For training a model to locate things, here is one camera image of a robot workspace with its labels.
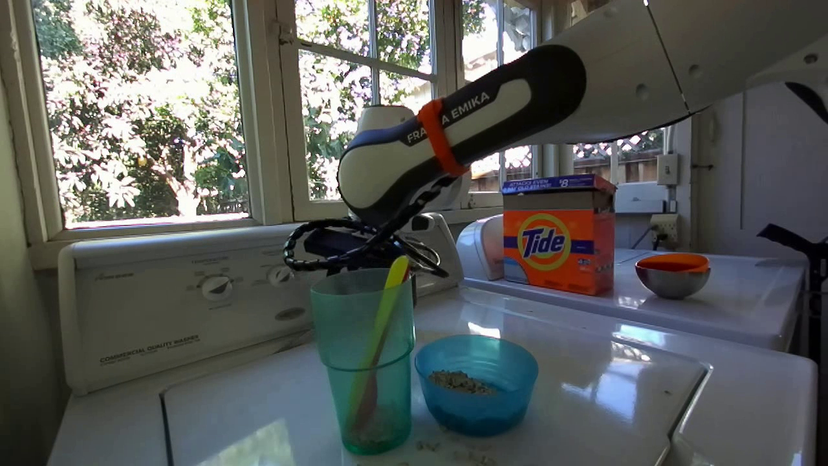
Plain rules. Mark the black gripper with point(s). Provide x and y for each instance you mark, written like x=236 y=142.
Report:
x=350 y=245

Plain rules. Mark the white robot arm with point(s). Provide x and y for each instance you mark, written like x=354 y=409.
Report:
x=623 y=69

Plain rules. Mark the green plastic cup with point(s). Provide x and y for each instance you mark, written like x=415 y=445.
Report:
x=341 y=315

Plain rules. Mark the orange Tide detergent box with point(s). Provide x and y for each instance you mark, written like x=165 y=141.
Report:
x=558 y=234

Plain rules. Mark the blue plastic bowl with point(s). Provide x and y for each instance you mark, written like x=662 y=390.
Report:
x=476 y=385

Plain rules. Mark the white washing machine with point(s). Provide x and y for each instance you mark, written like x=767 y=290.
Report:
x=209 y=348

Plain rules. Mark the white box on windowsill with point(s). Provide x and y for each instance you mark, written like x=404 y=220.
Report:
x=640 y=197

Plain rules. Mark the orange and silver bowl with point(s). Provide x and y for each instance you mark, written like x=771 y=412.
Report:
x=674 y=274

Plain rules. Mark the white dryer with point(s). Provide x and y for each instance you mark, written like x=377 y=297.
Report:
x=646 y=293

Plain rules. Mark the yellow-handled spoon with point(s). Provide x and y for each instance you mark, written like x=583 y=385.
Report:
x=363 y=399

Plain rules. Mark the white wall outlet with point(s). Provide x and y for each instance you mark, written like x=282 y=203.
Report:
x=667 y=168

